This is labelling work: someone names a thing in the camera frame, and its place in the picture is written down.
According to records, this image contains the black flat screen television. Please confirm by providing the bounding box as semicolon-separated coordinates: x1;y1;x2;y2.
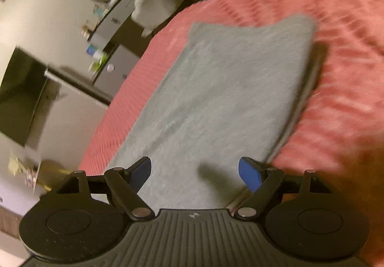
0;47;52;148

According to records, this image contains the brown wooden panel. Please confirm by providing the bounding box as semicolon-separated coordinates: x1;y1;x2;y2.
0;203;24;238

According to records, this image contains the grey shelf cabinet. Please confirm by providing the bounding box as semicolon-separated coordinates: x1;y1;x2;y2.
82;0;188;88

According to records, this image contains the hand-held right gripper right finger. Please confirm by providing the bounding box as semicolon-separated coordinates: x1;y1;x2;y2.
234;157;333;221

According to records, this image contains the pale yellow paper decoration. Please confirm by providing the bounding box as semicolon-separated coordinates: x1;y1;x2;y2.
8;155;40;187

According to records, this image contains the green packet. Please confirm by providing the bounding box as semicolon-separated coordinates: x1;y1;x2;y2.
89;53;108;73

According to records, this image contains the white hanging garment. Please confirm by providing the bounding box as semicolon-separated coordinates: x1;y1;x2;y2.
130;0;186;38

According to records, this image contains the yellow legged side table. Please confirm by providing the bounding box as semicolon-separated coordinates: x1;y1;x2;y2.
37;159;74;194

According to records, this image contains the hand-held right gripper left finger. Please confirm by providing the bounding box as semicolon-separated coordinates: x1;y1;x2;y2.
55;157;155;222

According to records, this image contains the pink ribbed blanket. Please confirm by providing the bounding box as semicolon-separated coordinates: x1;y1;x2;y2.
79;0;384;267

